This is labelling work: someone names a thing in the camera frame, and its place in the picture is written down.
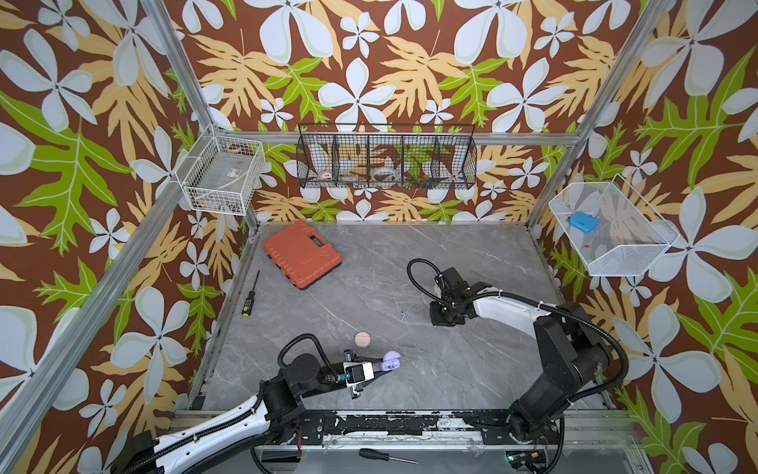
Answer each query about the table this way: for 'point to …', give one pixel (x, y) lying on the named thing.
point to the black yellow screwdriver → (248, 304)
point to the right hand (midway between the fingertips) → (430, 318)
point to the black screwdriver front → (382, 456)
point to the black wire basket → (383, 155)
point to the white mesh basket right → (607, 228)
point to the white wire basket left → (221, 174)
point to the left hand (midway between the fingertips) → (388, 357)
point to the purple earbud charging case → (391, 360)
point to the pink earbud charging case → (362, 339)
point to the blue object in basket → (583, 221)
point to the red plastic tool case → (301, 254)
